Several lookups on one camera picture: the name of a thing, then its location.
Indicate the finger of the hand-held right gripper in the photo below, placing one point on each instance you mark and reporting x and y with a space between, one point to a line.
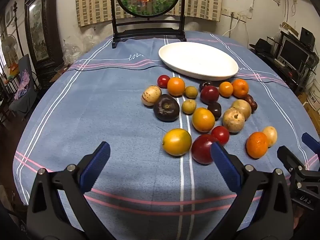
311 142
287 156

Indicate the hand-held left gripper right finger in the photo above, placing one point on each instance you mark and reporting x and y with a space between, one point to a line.
225 165

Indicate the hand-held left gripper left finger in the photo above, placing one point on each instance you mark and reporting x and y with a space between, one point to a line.
96 165

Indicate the small tan fruit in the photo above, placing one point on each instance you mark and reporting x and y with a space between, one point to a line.
271 135

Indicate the mandarin orange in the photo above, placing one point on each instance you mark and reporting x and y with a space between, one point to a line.
240 88
257 144

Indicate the tan fruit with hole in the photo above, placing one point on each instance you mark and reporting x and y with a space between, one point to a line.
233 120

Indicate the yellow-orange citrus fruit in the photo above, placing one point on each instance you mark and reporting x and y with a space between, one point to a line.
177 142

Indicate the tan round fruit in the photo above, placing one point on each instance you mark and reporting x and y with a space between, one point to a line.
243 106

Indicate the dark red fruit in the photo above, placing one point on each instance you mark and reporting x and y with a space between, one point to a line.
251 102

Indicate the small green-brown fruit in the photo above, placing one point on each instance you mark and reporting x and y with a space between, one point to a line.
191 92
189 106

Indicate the small orange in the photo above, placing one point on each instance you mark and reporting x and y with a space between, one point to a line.
226 89

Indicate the large dark purple fruit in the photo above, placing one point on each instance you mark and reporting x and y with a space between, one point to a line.
166 108

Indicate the spotted beige fruit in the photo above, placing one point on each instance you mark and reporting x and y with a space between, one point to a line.
151 95

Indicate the white oval plate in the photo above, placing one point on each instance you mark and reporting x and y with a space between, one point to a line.
197 57

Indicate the cardboard box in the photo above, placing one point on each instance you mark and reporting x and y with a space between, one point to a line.
310 107

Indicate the white bucket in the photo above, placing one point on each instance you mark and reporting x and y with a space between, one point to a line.
313 90

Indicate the blue striped tablecloth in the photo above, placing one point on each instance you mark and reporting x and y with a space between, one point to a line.
100 105

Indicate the black computer desk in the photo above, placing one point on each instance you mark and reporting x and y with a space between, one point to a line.
287 77

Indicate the computer monitor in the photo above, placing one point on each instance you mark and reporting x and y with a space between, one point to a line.
292 53

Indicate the dark chair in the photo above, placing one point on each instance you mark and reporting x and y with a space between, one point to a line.
25 107

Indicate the black speaker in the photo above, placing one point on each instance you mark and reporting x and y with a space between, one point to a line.
307 36

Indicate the black hat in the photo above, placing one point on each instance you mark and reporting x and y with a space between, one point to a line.
262 46

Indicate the purple cloth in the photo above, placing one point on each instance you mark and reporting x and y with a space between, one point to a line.
22 83

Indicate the clear plastic bag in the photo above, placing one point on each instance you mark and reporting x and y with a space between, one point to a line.
71 52

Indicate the white electric fan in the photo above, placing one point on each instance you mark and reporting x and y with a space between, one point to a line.
9 46

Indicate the dark framed painting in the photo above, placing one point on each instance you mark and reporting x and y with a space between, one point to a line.
37 30

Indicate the beige checkered curtain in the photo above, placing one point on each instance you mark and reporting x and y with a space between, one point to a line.
95 2

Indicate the round goldfish table screen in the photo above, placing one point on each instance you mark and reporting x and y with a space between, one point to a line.
150 0

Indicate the white wall socket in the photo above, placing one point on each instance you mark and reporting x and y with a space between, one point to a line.
226 11

